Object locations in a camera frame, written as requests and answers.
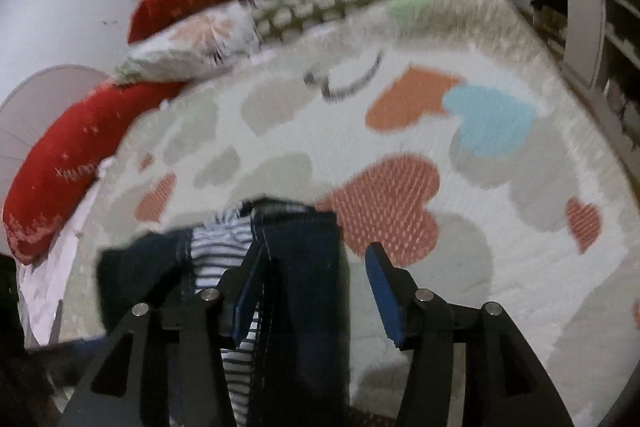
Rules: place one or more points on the red embroidered pillow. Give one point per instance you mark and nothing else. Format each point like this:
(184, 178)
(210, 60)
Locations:
(65, 157)
(200, 2)

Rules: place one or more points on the dark navy striped pants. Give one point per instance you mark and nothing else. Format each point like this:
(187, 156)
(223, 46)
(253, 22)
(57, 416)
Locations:
(305, 287)

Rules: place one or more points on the brown cloud-print pillow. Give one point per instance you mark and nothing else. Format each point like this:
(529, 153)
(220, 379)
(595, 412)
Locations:
(320, 4)

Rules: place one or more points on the quilted heart-print bedspread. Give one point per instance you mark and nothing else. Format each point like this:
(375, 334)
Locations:
(500, 207)

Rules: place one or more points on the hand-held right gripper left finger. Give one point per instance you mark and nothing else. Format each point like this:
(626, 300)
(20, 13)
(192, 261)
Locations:
(247, 299)

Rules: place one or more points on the floral white pillow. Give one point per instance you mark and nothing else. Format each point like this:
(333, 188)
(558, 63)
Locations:
(190, 47)

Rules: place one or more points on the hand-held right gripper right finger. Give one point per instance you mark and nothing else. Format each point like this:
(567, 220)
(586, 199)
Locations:
(384, 297)

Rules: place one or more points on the grey rounded headboard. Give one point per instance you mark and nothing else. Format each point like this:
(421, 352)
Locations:
(40, 112)

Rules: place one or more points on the white television cabinet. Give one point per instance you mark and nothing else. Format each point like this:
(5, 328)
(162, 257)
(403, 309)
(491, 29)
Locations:
(590, 37)

